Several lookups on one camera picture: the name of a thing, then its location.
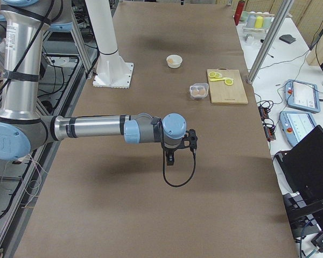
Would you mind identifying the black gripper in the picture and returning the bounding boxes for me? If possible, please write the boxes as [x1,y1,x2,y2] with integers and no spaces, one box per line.
[162,146,183,165]

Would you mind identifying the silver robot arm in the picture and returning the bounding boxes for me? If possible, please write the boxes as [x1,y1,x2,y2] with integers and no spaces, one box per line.
[0,1,190,165]

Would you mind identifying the clear plastic egg box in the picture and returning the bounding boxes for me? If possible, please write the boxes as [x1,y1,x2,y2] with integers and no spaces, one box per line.
[189,83,209,99]

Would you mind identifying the bamboo cutting board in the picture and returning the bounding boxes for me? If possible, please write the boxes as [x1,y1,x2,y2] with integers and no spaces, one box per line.
[207,69,248,104]

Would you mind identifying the yellow plastic knife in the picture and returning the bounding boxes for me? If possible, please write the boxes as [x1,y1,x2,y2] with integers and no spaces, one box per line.
[209,77,226,82]

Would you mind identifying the lemon slice far side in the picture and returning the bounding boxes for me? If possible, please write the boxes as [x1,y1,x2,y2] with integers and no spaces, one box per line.
[224,77,234,86]

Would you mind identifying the white ceramic bowl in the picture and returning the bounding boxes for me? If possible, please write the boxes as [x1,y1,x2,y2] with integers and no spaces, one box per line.
[166,54,182,69]

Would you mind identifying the black usb hub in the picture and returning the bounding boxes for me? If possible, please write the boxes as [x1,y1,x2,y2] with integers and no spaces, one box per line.
[258,105,276,142]

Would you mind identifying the blue teach pendant near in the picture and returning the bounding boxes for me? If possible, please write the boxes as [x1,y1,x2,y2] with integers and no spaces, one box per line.
[279,111,317,147]

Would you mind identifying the blue teach pendant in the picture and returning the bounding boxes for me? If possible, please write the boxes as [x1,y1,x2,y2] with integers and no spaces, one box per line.
[285,79,321,113]
[279,111,317,147]

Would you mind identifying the blue teach pendant far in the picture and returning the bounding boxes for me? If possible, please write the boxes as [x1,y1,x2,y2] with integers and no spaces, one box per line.
[285,79,321,113]

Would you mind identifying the red bottle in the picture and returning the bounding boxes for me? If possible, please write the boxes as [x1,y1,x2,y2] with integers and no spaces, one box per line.
[234,0,245,26]

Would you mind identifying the grey cup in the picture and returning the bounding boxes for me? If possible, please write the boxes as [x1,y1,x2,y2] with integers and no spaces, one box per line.
[246,14,256,28]

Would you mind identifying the yellow cup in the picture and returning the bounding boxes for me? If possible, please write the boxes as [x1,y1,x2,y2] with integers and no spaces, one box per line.
[254,16,263,28]

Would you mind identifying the small black pad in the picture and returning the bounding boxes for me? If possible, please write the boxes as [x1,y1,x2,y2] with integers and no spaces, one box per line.
[279,34,296,44]

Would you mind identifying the black camera cable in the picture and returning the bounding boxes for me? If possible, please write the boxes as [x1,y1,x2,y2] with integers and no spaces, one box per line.
[161,139,197,188]

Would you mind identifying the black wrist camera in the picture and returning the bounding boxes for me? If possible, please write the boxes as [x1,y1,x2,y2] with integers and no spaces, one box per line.
[184,129,198,154]

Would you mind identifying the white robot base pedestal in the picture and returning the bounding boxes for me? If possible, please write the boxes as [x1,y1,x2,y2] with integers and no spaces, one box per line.
[86,0,134,89]

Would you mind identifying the aluminium frame post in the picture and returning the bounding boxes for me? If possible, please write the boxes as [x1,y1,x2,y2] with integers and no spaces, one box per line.
[247,0,294,84]

